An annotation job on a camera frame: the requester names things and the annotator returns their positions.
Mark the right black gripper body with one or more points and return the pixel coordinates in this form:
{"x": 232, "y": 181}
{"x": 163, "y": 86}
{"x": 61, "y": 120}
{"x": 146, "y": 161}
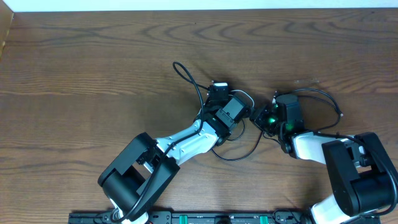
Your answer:
{"x": 259, "y": 115}

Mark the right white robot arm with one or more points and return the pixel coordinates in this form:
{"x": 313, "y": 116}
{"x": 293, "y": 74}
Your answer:
{"x": 362, "y": 176}

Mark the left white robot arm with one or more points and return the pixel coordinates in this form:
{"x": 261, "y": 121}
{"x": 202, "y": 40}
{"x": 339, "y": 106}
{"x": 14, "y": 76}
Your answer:
{"x": 140, "y": 173}

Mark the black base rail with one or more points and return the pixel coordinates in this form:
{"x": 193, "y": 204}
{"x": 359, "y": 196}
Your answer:
{"x": 166, "y": 217}

